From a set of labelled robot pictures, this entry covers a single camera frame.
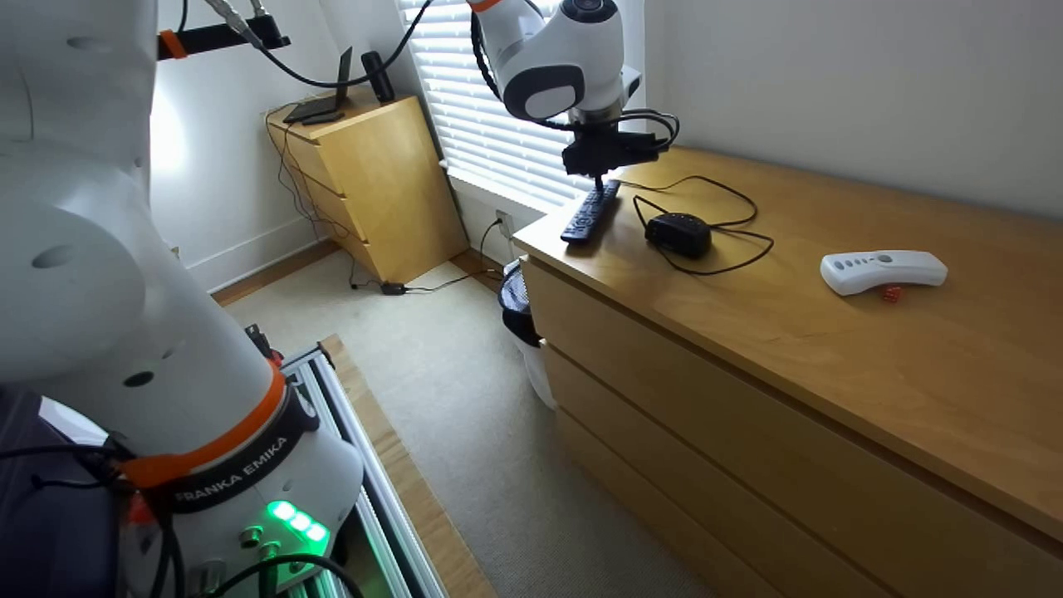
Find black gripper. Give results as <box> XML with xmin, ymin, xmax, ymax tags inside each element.
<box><xmin>562</xmin><ymin>128</ymin><xmax>669</xmax><ymax>176</ymax></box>

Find black semicircular device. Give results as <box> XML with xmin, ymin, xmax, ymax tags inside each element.
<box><xmin>644</xmin><ymin>214</ymin><xmax>712</xmax><ymax>261</ymax></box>

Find black overhead camera boom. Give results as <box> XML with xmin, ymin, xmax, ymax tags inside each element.
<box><xmin>155</xmin><ymin>0</ymin><xmax>290</xmax><ymax>60</ymax></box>

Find white remote control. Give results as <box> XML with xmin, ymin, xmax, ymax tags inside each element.
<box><xmin>821</xmin><ymin>249</ymin><xmax>949</xmax><ymax>296</ymax></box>

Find large wooden dresser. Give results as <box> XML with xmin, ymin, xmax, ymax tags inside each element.
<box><xmin>518</xmin><ymin>149</ymin><xmax>1063</xmax><ymax>598</ymax></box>

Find black speaker on cabinet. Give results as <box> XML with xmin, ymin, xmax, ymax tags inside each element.
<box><xmin>363</xmin><ymin>49</ymin><xmax>396</xmax><ymax>102</ymax></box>

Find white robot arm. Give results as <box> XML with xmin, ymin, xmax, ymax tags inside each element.
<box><xmin>0</xmin><ymin>0</ymin><xmax>366</xmax><ymax>598</ymax></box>

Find black laptop on cabinet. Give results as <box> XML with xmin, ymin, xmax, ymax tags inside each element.
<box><xmin>283</xmin><ymin>47</ymin><xmax>353</xmax><ymax>122</ymax></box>

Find white window blinds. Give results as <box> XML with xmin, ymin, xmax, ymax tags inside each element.
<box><xmin>396</xmin><ymin>0</ymin><xmax>591</xmax><ymax>214</ymax></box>

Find black mesh wastebasket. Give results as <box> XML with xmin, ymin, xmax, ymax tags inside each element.
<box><xmin>497</xmin><ymin>261</ymin><xmax>541</xmax><ymax>345</ymax></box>

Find aluminium rail robot stand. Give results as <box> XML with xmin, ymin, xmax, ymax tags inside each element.
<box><xmin>241</xmin><ymin>323</ymin><xmax>451</xmax><ymax>598</ymax></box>

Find small wooden cabinet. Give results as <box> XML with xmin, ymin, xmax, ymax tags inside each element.
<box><xmin>265</xmin><ymin>97</ymin><xmax>465</xmax><ymax>284</ymax></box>

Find black device cable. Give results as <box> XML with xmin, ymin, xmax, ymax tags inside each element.
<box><xmin>614</xmin><ymin>173</ymin><xmax>776</xmax><ymax>279</ymax></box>

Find black TV remote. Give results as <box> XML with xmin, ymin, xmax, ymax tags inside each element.
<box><xmin>562</xmin><ymin>179</ymin><xmax>621</xmax><ymax>246</ymax></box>

